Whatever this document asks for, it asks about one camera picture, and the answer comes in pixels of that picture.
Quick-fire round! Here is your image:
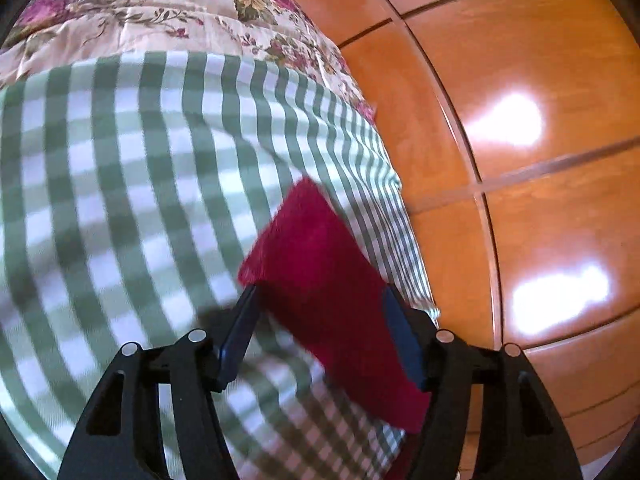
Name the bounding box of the red small cloth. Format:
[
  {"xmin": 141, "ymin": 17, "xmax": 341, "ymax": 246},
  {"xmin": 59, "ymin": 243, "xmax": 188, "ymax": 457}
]
[{"xmin": 239, "ymin": 179, "xmax": 430, "ymax": 479}]

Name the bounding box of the green white checkered sheet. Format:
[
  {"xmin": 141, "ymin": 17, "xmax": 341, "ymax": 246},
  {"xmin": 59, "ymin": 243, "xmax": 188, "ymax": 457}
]
[{"xmin": 1, "ymin": 51, "xmax": 437, "ymax": 479}]

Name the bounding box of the orange wooden wardrobe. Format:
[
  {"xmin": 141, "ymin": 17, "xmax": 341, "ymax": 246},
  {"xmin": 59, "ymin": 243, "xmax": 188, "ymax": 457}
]
[{"xmin": 296, "ymin": 0, "xmax": 639, "ymax": 478}]

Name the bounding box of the floral pink quilt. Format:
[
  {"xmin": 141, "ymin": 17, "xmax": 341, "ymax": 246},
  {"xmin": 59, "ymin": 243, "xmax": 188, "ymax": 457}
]
[{"xmin": 1, "ymin": 0, "xmax": 375, "ymax": 120}]

